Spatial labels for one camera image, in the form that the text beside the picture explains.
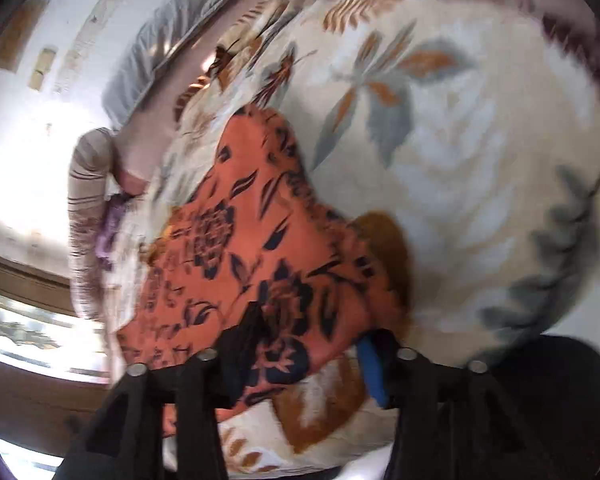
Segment purple cloth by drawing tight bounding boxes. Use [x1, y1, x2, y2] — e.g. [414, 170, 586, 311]
[95, 194, 137, 272]

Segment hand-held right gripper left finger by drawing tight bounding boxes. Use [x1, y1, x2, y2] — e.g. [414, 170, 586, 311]
[55, 302, 267, 480]

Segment pink bed sheet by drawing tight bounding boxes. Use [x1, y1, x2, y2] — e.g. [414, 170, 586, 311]
[114, 0, 273, 196]

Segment striped floral quilt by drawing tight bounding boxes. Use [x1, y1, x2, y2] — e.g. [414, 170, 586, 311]
[67, 127, 118, 322]

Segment leaf print fleece blanket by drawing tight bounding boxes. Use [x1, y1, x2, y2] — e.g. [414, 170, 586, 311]
[100, 0, 600, 476]

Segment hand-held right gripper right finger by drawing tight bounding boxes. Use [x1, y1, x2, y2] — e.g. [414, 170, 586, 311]
[356, 329, 551, 480]

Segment grey pillow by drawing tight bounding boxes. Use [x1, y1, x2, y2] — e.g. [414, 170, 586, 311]
[102, 0, 270, 128]

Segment orange black floral cloth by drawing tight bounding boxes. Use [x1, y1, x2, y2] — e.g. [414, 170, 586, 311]
[115, 105, 407, 438]

